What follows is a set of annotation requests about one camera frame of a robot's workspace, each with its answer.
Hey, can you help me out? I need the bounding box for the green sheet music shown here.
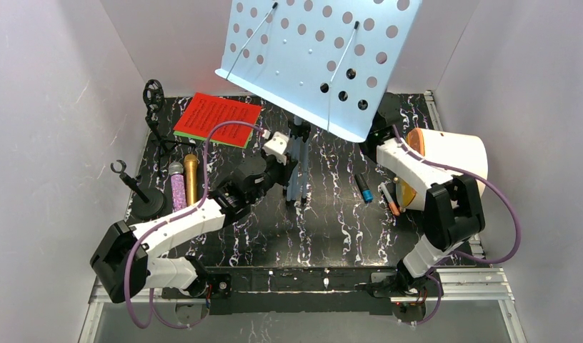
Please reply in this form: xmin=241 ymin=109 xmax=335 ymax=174
xmin=174 ymin=131 xmax=252 ymax=149

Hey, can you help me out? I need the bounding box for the white drum orange head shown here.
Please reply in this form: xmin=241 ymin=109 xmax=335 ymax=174
xmin=395 ymin=128 xmax=489 ymax=211

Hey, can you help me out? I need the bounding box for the grey tripod music stand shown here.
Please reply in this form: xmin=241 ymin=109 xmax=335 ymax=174
xmin=216 ymin=1 xmax=421 ymax=202

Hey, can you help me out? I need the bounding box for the aluminium base frame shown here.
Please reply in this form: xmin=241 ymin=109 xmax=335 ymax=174
xmin=79 ymin=268 xmax=527 ymax=342

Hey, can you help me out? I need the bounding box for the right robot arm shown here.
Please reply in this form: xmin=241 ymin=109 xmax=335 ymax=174
xmin=359 ymin=93 xmax=488 ymax=293

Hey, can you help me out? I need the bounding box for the red sheet music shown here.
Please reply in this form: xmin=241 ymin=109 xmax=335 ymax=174
xmin=174 ymin=93 xmax=261 ymax=139

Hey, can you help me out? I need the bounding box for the black tripod mic stand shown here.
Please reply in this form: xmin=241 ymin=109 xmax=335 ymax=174
xmin=142 ymin=79 xmax=196 ymax=156

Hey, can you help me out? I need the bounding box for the black marker blue cap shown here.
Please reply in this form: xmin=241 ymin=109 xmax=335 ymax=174
xmin=354 ymin=174 xmax=373 ymax=204

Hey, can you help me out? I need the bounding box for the white marker orange cap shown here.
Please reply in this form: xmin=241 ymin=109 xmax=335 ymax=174
xmin=379 ymin=182 xmax=401 ymax=217

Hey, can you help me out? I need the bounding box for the purple glitter microphone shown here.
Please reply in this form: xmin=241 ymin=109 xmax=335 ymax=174
xmin=168 ymin=161 xmax=187 ymax=212

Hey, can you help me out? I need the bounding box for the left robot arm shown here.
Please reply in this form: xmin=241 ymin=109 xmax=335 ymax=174
xmin=90 ymin=153 xmax=298 ymax=304

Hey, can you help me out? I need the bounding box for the gold microphone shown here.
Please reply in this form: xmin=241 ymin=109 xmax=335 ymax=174
xmin=183 ymin=154 xmax=199 ymax=207

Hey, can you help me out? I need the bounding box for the black round-base mic stand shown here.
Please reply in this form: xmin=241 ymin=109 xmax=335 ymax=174
xmin=110 ymin=159 xmax=166 ymax=221

